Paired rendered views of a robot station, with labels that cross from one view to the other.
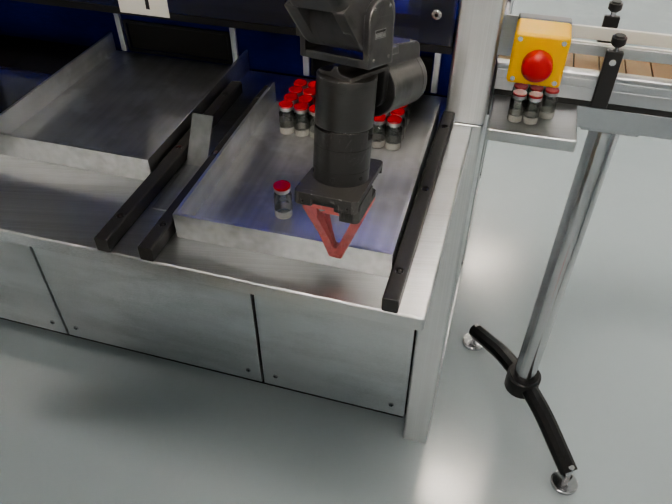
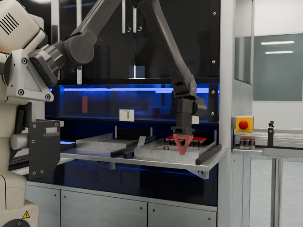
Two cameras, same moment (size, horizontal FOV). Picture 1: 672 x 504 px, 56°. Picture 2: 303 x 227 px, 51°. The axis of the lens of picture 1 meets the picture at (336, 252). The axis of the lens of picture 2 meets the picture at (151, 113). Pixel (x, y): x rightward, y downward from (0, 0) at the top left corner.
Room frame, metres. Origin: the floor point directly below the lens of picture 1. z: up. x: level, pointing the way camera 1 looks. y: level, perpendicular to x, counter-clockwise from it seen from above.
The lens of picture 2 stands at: (-0.67, -0.02, 1.12)
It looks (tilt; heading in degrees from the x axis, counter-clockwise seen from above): 3 degrees down; 6
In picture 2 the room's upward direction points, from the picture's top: straight up
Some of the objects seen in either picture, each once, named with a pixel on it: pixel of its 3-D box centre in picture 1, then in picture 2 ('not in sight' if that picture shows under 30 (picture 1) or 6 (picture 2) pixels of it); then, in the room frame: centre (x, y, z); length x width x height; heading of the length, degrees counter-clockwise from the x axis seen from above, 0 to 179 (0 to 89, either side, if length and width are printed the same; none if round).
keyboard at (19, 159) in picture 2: not in sight; (27, 159); (0.76, 0.73, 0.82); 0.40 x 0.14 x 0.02; 164
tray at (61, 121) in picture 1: (128, 96); (118, 141); (0.88, 0.32, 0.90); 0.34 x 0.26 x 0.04; 164
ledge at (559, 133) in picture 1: (532, 117); (248, 150); (0.87, -0.31, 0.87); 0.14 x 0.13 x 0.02; 164
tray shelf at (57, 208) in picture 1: (213, 152); (144, 151); (0.77, 0.18, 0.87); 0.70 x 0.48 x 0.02; 74
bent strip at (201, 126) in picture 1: (183, 160); (136, 144); (0.69, 0.20, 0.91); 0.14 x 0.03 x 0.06; 164
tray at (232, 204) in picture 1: (321, 163); (178, 148); (0.70, 0.02, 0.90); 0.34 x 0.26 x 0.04; 164
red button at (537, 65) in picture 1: (537, 65); (243, 124); (0.79, -0.27, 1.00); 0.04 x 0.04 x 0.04; 74
